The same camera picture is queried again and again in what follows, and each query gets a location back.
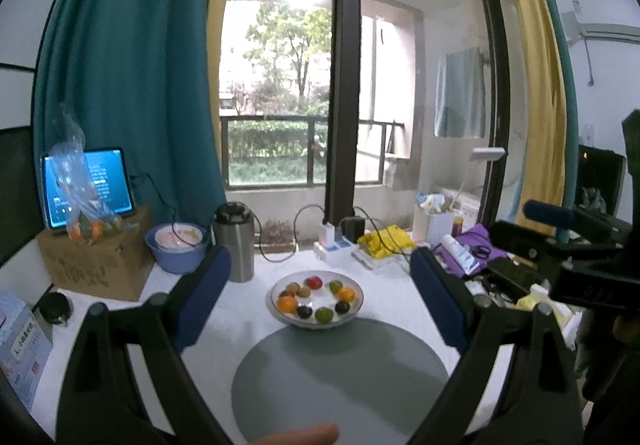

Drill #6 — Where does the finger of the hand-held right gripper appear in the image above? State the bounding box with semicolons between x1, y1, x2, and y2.
522;199;634;247
487;220;572;262

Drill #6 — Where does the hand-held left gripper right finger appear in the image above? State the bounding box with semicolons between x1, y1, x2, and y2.
407;246;586;445

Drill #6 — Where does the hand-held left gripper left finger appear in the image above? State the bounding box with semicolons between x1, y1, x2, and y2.
55;245;233;445

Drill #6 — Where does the white plate with dark rim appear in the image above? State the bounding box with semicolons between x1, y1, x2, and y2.
270;270;365;330

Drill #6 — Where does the purple pouch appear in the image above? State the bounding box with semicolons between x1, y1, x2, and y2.
432;223;512;277

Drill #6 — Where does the blue bowl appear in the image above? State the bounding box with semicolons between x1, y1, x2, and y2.
144;223;210;275

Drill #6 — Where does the white tube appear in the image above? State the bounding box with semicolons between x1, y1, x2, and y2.
439;233;482;276

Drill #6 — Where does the pale yellow packet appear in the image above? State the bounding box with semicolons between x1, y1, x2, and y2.
516;284;582;342

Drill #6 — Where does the stainless steel thermos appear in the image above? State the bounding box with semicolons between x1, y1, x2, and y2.
212;202;256;284

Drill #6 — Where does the black chair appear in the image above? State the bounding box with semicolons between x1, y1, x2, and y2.
577;144;628;217

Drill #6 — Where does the white plastic basket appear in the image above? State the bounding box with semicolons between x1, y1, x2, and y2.
413;205;464;249

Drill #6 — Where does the white folded cloth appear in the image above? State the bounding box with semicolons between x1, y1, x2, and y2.
352;247;402;271

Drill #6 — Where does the yellow cloth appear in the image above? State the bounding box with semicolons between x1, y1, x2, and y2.
357;224;416;260

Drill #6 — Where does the white desk lamp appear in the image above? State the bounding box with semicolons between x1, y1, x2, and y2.
452;147;506;212

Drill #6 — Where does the person's dark clothing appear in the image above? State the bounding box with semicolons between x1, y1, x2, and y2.
575;311;640;445

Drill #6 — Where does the cardboard box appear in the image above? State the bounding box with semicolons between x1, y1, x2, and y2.
36;206;156;302

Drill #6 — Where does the black power adapter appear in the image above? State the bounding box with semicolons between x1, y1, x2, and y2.
341;218;367;242

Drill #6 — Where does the white power strip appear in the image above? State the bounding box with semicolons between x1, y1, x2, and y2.
313;237;359;262

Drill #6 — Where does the grey round mat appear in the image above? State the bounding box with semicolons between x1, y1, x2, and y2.
231;317;450;445

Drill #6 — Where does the yellow curtain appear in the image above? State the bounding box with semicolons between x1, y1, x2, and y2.
484;0;569;237
206;0;247;152

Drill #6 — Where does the black round gadget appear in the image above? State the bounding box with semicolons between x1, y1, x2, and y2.
38;291;71;326

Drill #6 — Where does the grey hanging towel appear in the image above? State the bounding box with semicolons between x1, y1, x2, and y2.
433;47;487;139

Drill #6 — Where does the tablet with blue screen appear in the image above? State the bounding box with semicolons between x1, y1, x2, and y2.
40;148;137;231

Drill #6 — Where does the clear plastic bag of mandarins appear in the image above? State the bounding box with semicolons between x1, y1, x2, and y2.
50;102;139;246

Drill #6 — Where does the tissue box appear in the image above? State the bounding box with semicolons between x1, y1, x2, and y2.
0;289;54;414

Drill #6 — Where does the white air conditioner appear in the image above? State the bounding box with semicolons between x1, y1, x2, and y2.
574;22;640;44

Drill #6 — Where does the balcony railing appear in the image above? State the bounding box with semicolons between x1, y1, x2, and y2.
219;114;406;186

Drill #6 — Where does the black adapter cable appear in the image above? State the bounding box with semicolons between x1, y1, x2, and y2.
352;206;417;257

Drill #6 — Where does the black charging cable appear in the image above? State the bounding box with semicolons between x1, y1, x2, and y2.
131;172;329;264

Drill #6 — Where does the black sliding door frame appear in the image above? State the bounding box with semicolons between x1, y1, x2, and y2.
469;0;512;237

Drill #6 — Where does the black window post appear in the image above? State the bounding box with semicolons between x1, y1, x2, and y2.
323;0;362;237

